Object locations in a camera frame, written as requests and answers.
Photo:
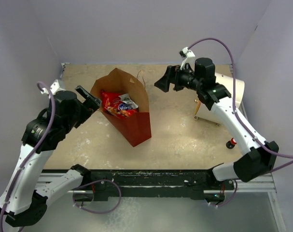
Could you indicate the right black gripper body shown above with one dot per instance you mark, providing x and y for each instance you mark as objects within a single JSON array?
[{"x": 184, "y": 79}]

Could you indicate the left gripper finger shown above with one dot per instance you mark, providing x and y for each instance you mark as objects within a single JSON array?
[
  {"x": 92, "y": 103},
  {"x": 82, "y": 92}
]

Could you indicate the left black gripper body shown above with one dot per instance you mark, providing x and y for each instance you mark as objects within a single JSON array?
[{"x": 83, "y": 112}]

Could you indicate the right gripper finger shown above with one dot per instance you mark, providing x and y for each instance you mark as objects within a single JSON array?
[
  {"x": 170, "y": 74},
  {"x": 163, "y": 83}
]

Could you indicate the red cookie snack bag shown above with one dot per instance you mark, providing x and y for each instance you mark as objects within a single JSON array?
[{"x": 118, "y": 105}]

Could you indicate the red paper bag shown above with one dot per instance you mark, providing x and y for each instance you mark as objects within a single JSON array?
[{"x": 136, "y": 128}]

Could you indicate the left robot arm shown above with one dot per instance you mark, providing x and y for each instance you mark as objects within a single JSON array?
[{"x": 22, "y": 203}]

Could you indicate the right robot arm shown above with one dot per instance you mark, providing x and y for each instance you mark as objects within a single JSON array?
[{"x": 257, "y": 153}]

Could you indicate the white cylindrical drawer toy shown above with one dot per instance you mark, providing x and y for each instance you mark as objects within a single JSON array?
[{"x": 204, "y": 113}]

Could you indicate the red black stamp knob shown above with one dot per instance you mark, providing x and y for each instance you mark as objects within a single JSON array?
[{"x": 231, "y": 143}]

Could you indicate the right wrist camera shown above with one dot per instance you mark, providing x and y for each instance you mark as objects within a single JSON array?
[{"x": 187, "y": 57}]

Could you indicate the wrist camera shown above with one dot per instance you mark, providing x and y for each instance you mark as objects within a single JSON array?
[
  {"x": 56, "y": 86},
  {"x": 187, "y": 57}
]

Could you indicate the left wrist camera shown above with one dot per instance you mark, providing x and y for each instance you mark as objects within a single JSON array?
[{"x": 56, "y": 86}]

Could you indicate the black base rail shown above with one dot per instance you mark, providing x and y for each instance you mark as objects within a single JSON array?
[{"x": 192, "y": 184}]

